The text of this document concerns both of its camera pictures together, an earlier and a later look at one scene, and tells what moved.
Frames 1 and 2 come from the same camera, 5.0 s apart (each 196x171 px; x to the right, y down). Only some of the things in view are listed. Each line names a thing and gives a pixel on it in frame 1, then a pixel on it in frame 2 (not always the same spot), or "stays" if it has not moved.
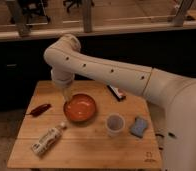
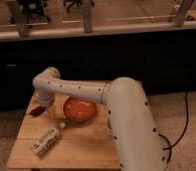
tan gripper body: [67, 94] → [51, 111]
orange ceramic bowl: [79, 107] stays
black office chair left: [32, 13] stays
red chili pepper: [36, 111] stays
